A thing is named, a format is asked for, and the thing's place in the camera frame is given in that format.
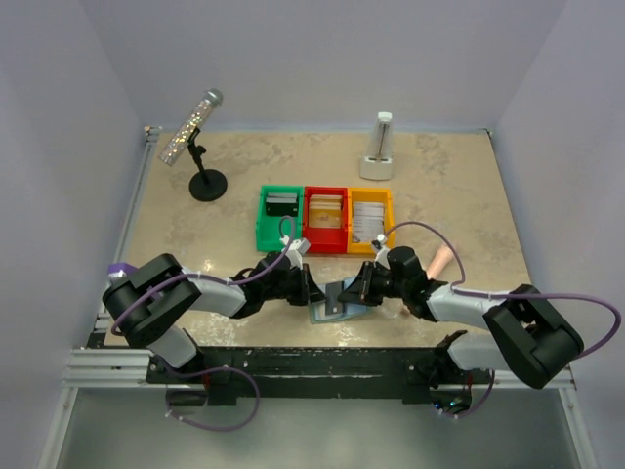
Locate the white metronome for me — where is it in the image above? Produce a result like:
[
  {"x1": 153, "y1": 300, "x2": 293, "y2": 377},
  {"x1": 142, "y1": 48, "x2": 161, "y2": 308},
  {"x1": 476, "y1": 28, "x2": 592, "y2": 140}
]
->
[{"x1": 359, "y1": 111, "x2": 394, "y2": 181}]

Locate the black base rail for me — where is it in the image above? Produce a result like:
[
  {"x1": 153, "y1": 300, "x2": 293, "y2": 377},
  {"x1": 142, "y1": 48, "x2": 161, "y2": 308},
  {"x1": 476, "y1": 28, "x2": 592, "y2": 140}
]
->
[{"x1": 146, "y1": 341, "x2": 489, "y2": 405}]

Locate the silver cards stack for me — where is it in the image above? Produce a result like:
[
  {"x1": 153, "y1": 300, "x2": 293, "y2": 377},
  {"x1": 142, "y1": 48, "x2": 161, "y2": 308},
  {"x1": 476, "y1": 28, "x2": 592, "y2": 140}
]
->
[{"x1": 352, "y1": 201, "x2": 385, "y2": 243}]

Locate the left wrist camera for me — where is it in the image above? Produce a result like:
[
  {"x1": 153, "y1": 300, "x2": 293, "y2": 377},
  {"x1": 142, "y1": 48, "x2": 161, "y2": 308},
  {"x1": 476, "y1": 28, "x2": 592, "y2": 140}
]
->
[{"x1": 280, "y1": 236, "x2": 311, "y2": 263}]

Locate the purple bracket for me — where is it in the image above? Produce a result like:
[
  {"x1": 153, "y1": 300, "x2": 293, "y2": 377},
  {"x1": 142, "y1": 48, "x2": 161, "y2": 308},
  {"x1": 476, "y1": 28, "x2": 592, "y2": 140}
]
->
[{"x1": 107, "y1": 262, "x2": 137, "y2": 282}]

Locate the black microphone stand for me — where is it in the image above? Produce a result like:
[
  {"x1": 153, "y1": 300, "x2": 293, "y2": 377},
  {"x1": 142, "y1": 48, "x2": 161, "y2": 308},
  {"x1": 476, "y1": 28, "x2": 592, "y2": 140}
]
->
[{"x1": 187, "y1": 128, "x2": 228, "y2": 202}]

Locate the teal leather card holder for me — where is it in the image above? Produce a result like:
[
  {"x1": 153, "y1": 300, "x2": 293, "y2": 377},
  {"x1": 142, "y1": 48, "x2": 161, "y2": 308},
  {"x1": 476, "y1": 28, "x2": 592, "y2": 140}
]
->
[{"x1": 310, "y1": 277, "x2": 371, "y2": 324}]

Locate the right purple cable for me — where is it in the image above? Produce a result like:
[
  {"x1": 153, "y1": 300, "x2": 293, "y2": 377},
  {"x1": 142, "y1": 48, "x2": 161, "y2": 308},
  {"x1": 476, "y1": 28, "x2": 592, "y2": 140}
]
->
[{"x1": 373, "y1": 221, "x2": 622, "y2": 361}]

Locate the aluminium frame rail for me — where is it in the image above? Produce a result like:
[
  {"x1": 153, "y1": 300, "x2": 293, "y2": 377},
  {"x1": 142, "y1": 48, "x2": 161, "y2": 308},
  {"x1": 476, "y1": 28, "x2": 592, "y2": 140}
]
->
[{"x1": 37, "y1": 126, "x2": 165, "y2": 468}]

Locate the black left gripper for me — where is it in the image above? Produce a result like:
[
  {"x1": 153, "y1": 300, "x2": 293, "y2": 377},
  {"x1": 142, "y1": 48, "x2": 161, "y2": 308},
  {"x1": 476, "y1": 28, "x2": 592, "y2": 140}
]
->
[{"x1": 263, "y1": 265, "x2": 325, "y2": 308}]

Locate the black VIP card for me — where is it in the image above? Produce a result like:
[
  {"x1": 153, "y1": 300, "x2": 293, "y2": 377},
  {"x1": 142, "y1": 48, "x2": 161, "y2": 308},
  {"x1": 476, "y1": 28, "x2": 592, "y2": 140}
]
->
[{"x1": 325, "y1": 281, "x2": 344, "y2": 317}]

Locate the green plastic bin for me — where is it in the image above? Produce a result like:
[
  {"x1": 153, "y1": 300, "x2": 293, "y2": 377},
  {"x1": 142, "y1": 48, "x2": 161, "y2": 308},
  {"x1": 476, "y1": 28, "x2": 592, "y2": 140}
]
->
[{"x1": 255, "y1": 185, "x2": 304, "y2": 252}]

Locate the red plastic bin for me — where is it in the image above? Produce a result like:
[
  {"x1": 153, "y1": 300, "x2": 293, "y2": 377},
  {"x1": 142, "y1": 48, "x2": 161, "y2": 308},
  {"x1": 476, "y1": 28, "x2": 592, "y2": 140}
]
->
[{"x1": 303, "y1": 186, "x2": 348, "y2": 255}]

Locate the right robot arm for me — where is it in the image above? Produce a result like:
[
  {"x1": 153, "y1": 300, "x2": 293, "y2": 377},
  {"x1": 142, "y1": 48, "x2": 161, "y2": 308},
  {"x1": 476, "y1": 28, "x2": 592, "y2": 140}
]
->
[{"x1": 338, "y1": 246, "x2": 584, "y2": 389}]

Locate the glitter silver microphone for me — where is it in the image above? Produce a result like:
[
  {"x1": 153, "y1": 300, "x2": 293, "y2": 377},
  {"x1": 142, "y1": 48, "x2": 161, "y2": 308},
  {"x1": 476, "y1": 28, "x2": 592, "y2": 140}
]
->
[{"x1": 158, "y1": 88, "x2": 224, "y2": 166}]

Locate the yellow plastic bin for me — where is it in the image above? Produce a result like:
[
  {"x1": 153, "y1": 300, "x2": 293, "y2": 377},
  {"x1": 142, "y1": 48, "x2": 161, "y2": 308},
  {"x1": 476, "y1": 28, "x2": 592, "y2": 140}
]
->
[{"x1": 347, "y1": 187, "x2": 395, "y2": 256}]

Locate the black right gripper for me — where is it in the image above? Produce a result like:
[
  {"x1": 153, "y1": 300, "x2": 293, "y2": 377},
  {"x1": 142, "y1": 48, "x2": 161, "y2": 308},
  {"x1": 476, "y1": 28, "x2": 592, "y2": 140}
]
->
[{"x1": 337, "y1": 261, "x2": 409, "y2": 307}]

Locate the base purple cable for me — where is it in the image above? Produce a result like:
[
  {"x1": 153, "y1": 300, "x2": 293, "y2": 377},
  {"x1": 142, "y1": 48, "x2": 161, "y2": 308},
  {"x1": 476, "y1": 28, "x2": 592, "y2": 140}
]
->
[{"x1": 164, "y1": 365, "x2": 262, "y2": 432}]

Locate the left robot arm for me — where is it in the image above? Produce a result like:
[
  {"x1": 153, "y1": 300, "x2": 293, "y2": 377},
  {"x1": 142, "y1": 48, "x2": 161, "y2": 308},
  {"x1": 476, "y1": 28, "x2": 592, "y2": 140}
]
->
[{"x1": 102, "y1": 252, "x2": 325, "y2": 383}]

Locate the pink microphone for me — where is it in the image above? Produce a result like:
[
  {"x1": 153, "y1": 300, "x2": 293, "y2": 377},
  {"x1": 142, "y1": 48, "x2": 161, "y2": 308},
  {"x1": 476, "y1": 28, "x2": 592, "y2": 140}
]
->
[{"x1": 399, "y1": 245, "x2": 455, "y2": 314}]

